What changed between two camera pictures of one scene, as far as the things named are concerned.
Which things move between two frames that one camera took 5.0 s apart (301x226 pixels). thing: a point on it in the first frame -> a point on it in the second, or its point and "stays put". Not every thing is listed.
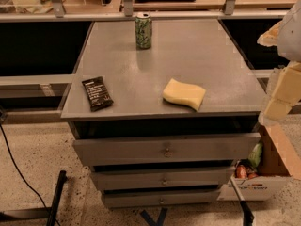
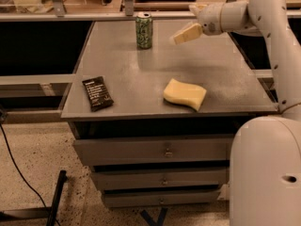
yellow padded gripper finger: (269, 38) -> (200, 6)
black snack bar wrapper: (98, 94) stays put
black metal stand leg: (38, 213) stays put
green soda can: (143, 31) stays put
